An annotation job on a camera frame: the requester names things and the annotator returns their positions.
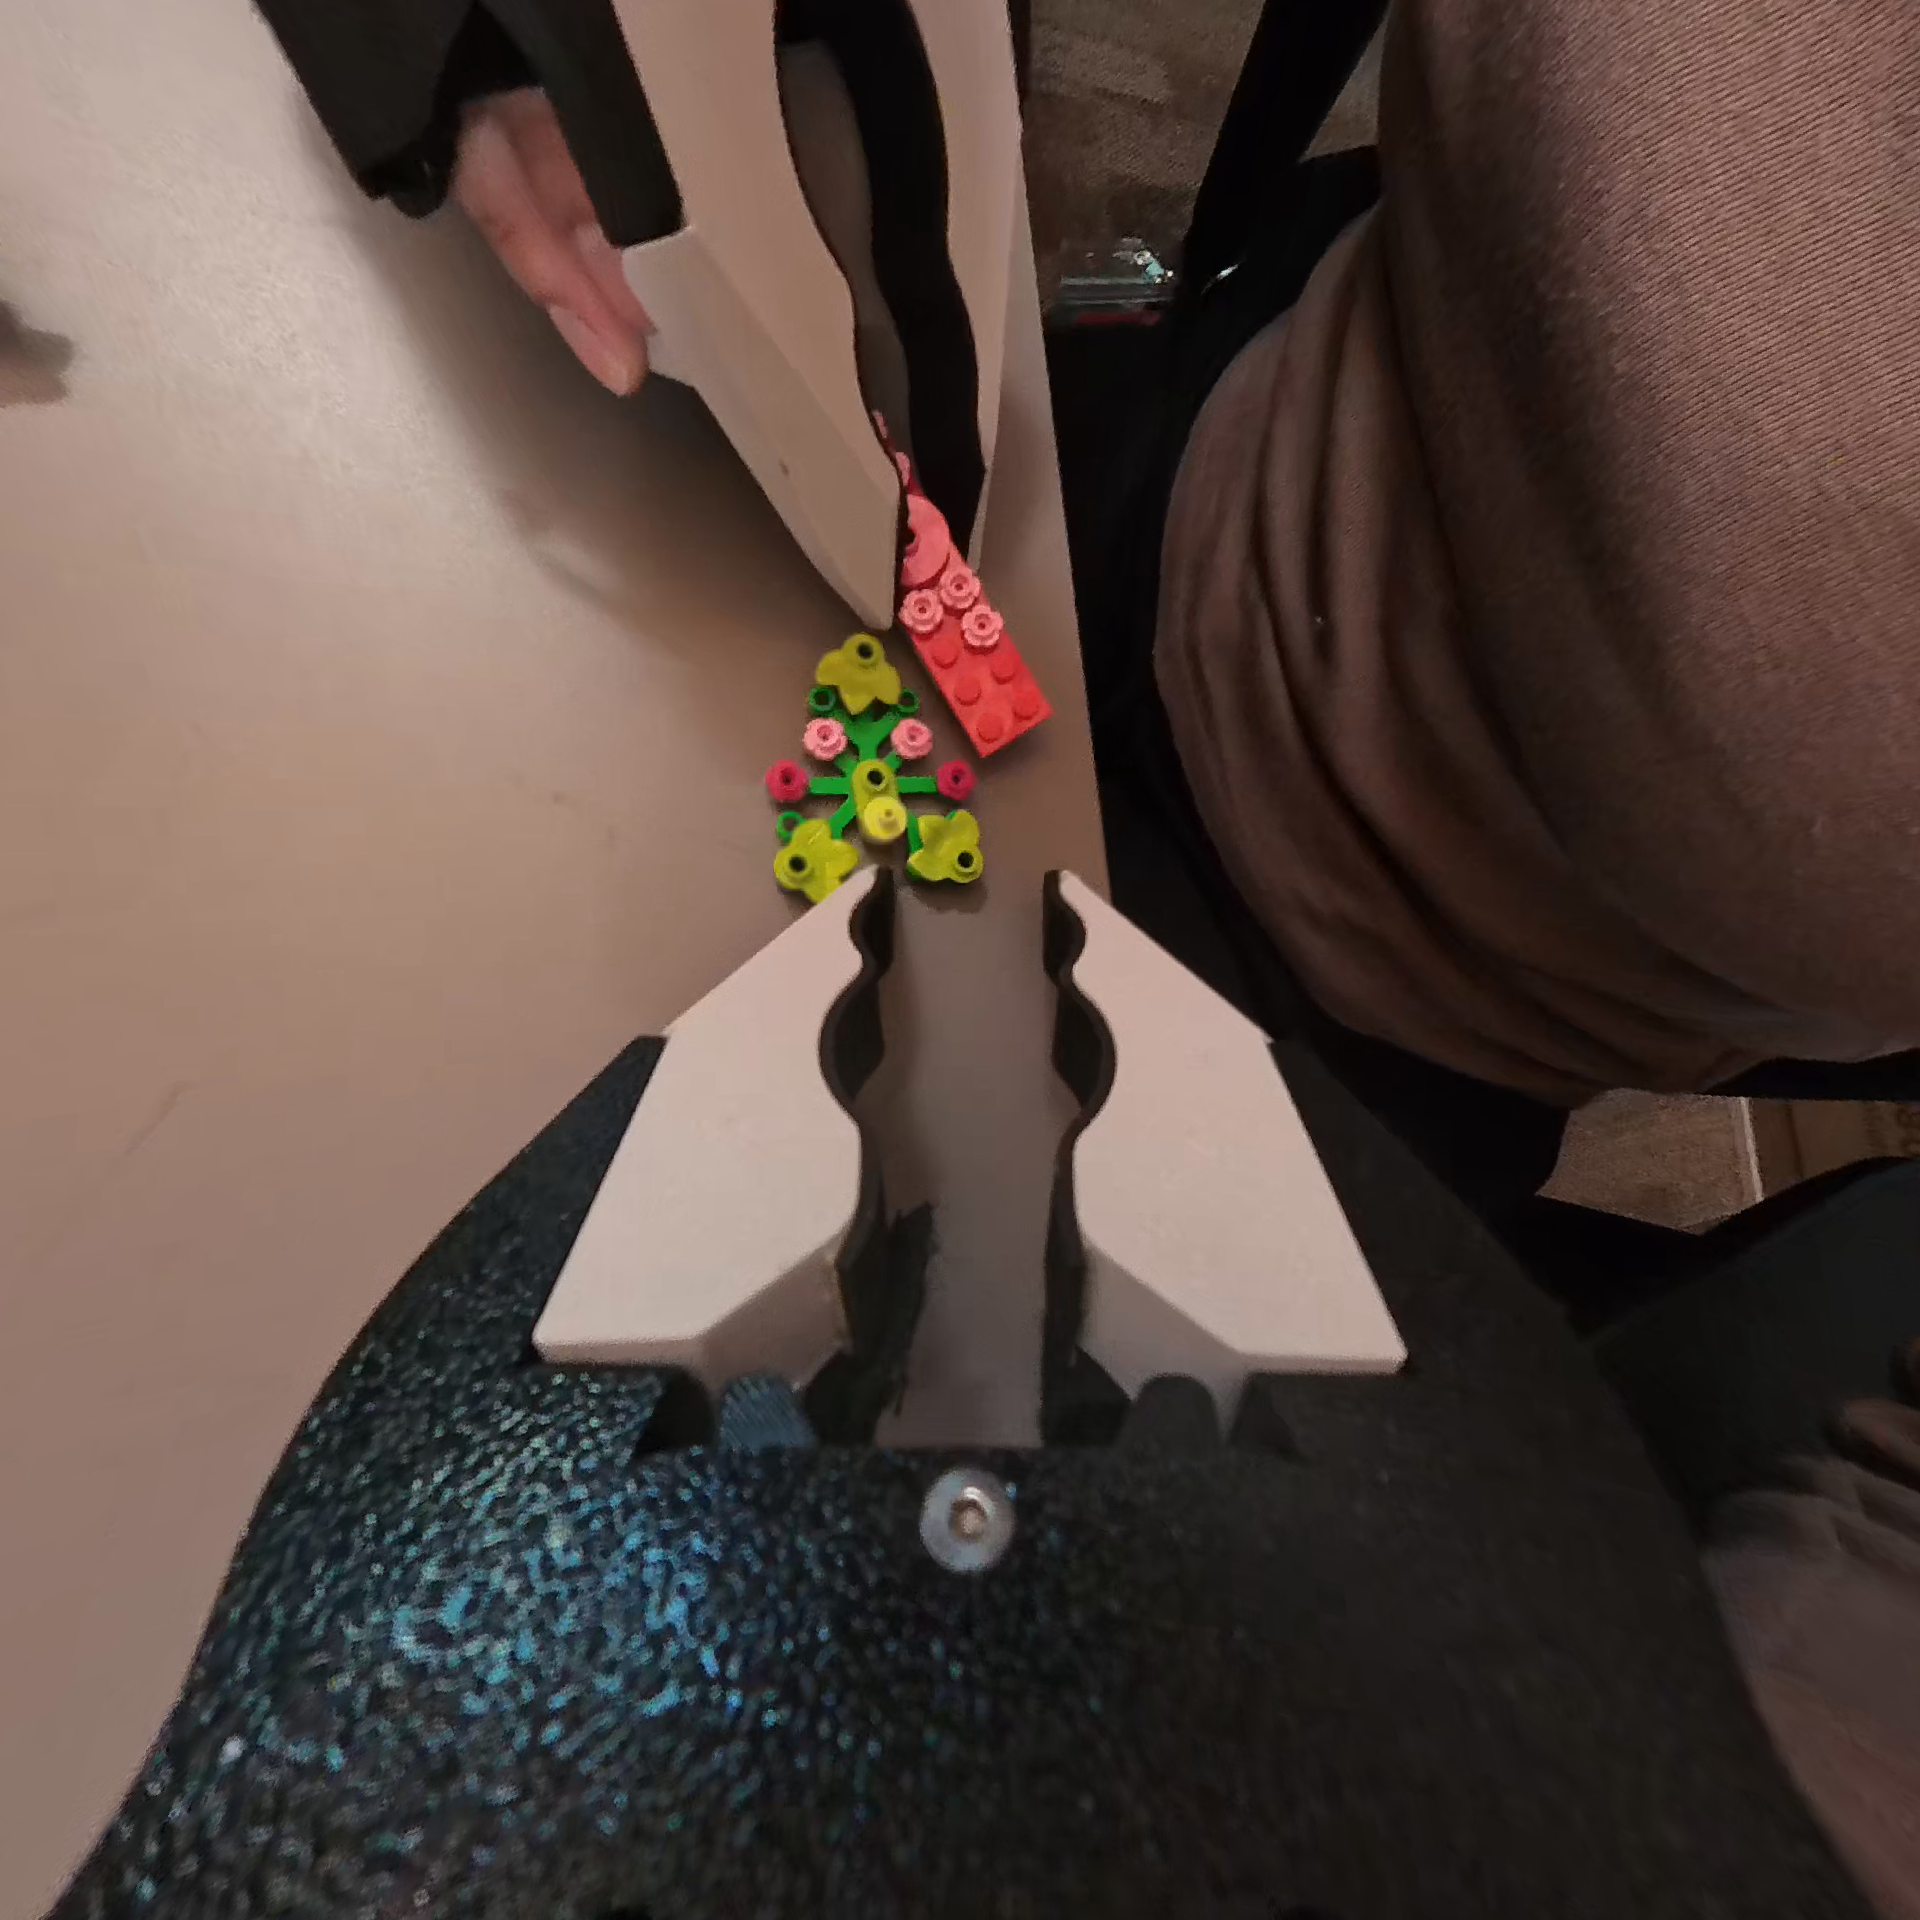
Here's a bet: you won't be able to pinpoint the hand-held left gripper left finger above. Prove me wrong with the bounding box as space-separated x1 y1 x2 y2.
533 863 938 1425

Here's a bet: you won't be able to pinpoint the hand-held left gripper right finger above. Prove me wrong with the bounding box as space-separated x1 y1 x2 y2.
1040 868 1413 1413

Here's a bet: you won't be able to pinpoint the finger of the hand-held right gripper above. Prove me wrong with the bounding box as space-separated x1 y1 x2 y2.
619 0 914 632
856 0 1059 565

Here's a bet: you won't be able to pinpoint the red lego plate pink flowers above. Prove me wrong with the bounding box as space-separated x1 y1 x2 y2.
874 411 1057 759

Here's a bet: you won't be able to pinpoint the green lego plant with flowers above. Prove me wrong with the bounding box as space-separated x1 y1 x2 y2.
761 630 993 905

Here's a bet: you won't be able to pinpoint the person's right forearm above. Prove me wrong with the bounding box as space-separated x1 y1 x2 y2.
252 0 571 221

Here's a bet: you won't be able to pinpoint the person's right hand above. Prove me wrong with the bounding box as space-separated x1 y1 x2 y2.
449 87 656 400

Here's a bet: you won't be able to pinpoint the clear plastic packet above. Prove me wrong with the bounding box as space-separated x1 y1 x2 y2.
1049 238 1190 327

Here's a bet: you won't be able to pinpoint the person's brown shirt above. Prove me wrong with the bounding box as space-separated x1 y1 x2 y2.
1153 0 1920 1108

